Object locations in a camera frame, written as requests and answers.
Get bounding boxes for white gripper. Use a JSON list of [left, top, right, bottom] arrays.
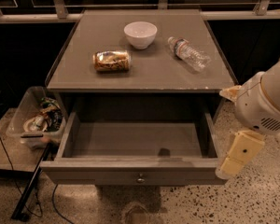
[[216, 72, 280, 180]]

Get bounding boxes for grey top drawer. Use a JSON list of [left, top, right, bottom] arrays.
[[41, 112, 225, 186]]

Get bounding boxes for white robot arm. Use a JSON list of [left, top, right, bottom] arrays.
[[216, 59, 280, 180]]

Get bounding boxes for round metal drawer knob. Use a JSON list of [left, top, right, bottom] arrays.
[[136, 174, 146, 184]]

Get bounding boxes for clear plastic water bottle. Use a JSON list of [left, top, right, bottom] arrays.
[[167, 36, 211, 72]]

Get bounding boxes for grey cabinet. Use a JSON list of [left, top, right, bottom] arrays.
[[45, 8, 239, 123]]

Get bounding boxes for white ceramic bowl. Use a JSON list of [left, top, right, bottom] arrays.
[[124, 21, 158, 49]]

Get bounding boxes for colourful snack bags in bin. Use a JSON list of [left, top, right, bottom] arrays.
[[35, 97, 63, 132]]

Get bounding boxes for white plate in bin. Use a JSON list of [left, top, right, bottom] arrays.
[[23, 115, 48, 132]]

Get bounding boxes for clear plastic storage bin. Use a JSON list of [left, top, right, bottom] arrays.
[[7, 87, 66, 149]]

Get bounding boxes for low grey side platform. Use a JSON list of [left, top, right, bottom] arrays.
[[0, 108, 43, 171]]

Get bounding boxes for black metal stand leg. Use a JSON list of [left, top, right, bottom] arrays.
[[11, 143, 52, 222]]

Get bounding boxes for metal railing frame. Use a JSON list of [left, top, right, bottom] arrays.
[[0, 0, 280, 25]]

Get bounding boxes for black cable on floor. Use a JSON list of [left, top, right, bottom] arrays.
[[0, 126, 76, 224]]

